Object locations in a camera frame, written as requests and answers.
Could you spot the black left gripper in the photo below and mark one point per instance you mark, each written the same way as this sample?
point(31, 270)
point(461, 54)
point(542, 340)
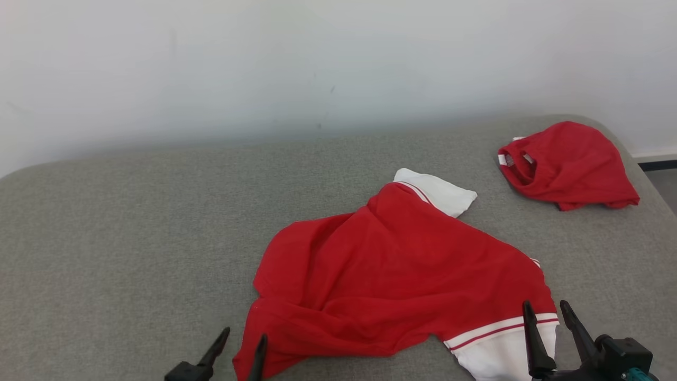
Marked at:
point(185, 372)

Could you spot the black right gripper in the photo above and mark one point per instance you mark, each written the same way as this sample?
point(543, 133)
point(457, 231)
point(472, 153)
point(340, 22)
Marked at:
point(571, 374)

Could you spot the red shorts with white stripe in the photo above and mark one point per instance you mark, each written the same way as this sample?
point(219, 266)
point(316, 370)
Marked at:
point(576, 164)

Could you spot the red jersey with white sleeves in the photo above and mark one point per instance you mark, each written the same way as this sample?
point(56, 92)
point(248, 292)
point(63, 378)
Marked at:
point(391, 264)

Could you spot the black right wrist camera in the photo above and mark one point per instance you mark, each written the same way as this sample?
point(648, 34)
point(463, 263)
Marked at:
point(624, 354)

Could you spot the dark wall baseboard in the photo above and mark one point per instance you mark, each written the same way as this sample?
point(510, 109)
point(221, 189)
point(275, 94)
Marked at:
point(658, 164)

